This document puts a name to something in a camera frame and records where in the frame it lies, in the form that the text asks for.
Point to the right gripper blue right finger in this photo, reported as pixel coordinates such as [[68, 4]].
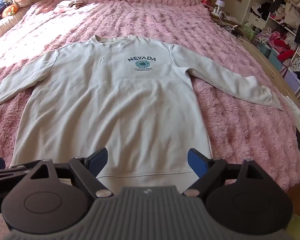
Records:
[[210, 173]]

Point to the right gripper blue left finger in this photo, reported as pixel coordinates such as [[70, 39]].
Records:
[[85, 171]]

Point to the white Nevada sweatshirt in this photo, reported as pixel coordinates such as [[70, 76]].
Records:
[[130, 95]]

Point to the small folded pink clothes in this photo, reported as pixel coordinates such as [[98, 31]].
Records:
[[67, 5]]

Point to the wooden nightstand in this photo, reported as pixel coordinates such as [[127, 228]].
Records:
[[221, 20]]

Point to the pink fluffy bed blanket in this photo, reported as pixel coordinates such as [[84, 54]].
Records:
[[237, 129]]

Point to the white bedside lamp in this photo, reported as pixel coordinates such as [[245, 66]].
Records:
[[219, 5]]

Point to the white open wardrobe shelf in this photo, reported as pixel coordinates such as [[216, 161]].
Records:
[[276, 23]]

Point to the orange plush toy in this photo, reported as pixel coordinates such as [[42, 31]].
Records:
[[10, 11]]

